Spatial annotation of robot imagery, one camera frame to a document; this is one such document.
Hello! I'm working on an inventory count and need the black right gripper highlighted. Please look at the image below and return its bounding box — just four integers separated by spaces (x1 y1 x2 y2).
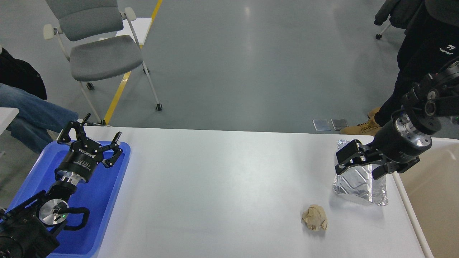
335 120 420 180

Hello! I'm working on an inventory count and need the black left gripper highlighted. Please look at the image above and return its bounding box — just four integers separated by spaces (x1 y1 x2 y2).
55 113 123 183

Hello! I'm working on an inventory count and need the aluminium foil tray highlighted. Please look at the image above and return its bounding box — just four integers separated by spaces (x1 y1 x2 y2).
333 139 388 206

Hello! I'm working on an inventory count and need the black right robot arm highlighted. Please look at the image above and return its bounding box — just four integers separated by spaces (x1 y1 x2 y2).
335 58 459 180

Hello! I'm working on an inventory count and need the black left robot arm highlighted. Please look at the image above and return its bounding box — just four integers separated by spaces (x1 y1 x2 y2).
1 113 123 258

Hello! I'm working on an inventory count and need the blue plastic tray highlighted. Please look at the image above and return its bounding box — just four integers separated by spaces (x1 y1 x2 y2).
8 142 131 258

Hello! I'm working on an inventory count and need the right floor outlet plate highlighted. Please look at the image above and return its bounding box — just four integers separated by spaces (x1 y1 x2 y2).
331 119 348 131

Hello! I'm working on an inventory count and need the floor outlet plate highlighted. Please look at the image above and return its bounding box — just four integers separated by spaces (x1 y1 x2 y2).
312 119 331 131
331 119 348 131

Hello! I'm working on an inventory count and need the left floor outlet plate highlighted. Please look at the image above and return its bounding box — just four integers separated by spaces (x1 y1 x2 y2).
312 119 331 131

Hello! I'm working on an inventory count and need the beige plastic bin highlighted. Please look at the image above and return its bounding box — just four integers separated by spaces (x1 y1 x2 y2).
401 138 459 258

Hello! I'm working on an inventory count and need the crumpled brown paper ball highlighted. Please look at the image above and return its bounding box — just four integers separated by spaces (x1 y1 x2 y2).
302 204 328 231

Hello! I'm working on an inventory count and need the white side table corner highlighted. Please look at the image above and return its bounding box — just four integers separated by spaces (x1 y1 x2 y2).
0 107 19 134

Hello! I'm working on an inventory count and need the seated person in jeans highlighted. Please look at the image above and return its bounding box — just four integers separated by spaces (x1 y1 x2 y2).
0 48 79 154

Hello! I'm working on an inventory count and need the grey office chair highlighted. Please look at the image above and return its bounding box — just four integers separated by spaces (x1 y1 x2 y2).
43 0 155 124

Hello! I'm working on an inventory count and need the standing person in black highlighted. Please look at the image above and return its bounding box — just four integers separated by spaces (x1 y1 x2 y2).
340 0 459 136

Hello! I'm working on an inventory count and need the white board on floor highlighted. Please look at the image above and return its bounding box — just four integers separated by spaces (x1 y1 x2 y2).
98 17 152 45

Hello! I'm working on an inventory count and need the chair with dark jackets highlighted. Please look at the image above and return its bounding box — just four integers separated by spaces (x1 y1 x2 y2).
374 0 423 40

